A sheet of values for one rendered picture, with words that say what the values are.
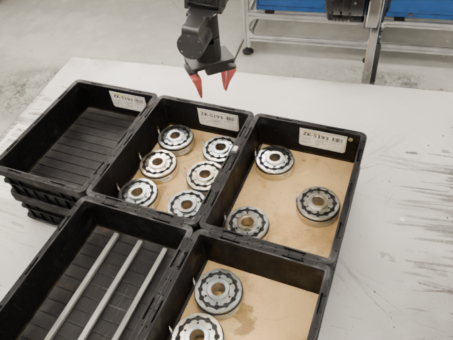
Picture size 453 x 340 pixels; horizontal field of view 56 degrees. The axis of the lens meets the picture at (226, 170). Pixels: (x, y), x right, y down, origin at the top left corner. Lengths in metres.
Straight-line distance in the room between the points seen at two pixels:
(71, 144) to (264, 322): 0.79
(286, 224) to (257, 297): 0.20
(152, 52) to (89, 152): 2.06
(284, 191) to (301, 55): 2.08
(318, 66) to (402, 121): 1.53
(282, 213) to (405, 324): 0.37
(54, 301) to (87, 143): 0.51
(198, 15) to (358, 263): 0.71
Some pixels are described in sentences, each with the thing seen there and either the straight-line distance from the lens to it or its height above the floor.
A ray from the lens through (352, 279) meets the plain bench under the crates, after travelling 1.14.
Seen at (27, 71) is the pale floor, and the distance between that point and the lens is 3.52.
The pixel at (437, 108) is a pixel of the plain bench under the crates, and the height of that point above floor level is 0.70.
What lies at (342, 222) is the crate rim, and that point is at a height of 0.93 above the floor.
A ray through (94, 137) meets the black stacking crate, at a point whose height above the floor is 0.83.
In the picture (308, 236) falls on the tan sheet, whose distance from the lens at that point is 1.04.
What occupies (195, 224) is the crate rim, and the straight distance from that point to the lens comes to 0.95.
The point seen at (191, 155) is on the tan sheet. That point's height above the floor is 0.83.
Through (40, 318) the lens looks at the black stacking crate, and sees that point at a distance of 1.06.
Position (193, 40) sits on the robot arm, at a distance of 0.88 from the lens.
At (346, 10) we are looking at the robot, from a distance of 1.29.
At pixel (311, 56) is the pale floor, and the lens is 3.11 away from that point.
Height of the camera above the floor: 1.69
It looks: 47 degrees down
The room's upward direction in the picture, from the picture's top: 7 degrees counter-clockwise
